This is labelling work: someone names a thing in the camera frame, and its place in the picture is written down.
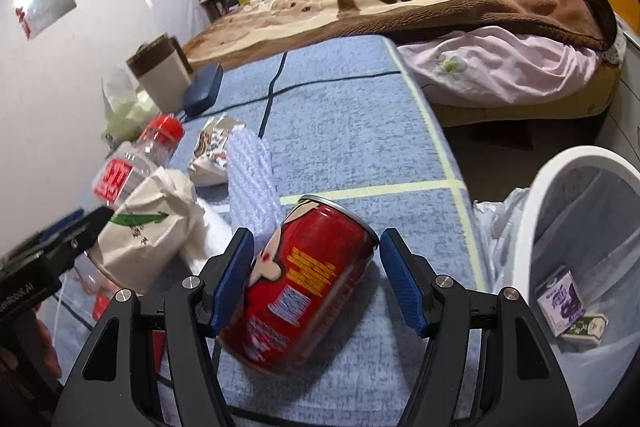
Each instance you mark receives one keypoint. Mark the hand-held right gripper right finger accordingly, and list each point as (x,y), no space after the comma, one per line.
(400,282)

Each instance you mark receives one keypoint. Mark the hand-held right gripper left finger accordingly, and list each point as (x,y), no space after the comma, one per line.
(235,279)

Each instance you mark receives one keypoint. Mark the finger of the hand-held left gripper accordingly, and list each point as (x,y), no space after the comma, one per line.
(60,224)
(95,222)

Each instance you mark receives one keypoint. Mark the white paper bag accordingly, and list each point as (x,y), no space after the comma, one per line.
(150,227)

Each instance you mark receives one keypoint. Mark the red printed can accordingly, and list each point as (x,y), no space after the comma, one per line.
(310,277)

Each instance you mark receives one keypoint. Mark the white foam net sleeve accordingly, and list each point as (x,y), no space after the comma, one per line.
(252,177)

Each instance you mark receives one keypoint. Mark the clear bottle with red cap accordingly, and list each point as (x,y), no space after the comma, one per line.
(162,134)

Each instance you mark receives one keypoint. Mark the tissue pack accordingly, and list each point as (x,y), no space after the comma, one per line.
(125,117)

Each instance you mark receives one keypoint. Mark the crumpled patterned paper wrapper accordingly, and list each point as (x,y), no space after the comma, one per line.
(212,147)

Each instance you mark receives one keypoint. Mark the blue checked cloth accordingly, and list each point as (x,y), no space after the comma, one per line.
(350,132)

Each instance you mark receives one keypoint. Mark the brown and white cup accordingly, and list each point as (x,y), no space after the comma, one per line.
(162,77)

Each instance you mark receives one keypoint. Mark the purple carton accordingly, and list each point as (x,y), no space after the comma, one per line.
(560,302)

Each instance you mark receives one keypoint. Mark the blue glasses case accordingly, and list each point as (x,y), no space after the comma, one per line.
(204,89)

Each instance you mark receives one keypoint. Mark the small green and white box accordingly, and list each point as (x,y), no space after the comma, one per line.
(585,329)

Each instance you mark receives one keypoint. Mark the yellow bed base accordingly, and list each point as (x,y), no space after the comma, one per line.
(575,102)

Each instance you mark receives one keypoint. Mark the pink bed sheet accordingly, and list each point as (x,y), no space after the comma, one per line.
(525,62)

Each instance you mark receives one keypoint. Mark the white cabinet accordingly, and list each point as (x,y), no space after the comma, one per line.
(625,117)

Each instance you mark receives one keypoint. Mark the brown patterned blanket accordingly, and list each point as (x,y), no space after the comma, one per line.
(400,2)

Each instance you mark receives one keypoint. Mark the silver wall poster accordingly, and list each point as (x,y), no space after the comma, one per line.
(45,2)

